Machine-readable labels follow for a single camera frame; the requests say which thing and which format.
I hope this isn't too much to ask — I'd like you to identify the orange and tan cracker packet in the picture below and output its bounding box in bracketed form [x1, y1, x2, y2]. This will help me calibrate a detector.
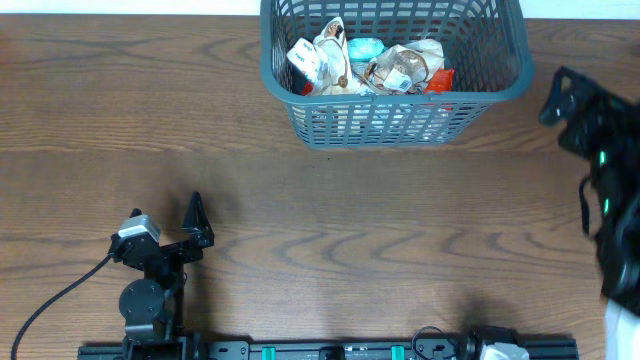
[424, 69, 455, 93]

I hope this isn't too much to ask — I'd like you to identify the blue tissue packet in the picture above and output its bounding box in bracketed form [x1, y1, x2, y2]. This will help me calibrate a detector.
[286, 38, 322, 96]

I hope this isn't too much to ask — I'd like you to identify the white rice bag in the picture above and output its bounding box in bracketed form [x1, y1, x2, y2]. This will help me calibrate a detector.
[312, 17, 359, 95]

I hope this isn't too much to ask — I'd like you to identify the kraft paper snack bag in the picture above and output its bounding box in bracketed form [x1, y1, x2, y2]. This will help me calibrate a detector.
[355, 39, 445, 94]

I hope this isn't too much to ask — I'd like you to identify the grey plastic mesh basket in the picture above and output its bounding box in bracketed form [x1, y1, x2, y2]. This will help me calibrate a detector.
[260, 0, 534, 149]

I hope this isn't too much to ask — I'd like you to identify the teal wet wipe packet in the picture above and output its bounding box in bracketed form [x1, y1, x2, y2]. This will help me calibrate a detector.
[347, 38, 386, 62]

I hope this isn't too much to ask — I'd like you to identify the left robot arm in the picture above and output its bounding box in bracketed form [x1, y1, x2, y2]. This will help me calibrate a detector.
[109, 191, 215, 359]

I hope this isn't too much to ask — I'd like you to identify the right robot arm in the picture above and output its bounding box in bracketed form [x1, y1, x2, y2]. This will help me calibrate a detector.
[539, 66, 639, 359]

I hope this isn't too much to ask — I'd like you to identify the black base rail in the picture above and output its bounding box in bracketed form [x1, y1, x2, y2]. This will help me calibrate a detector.
[77, 326, 580, 360]

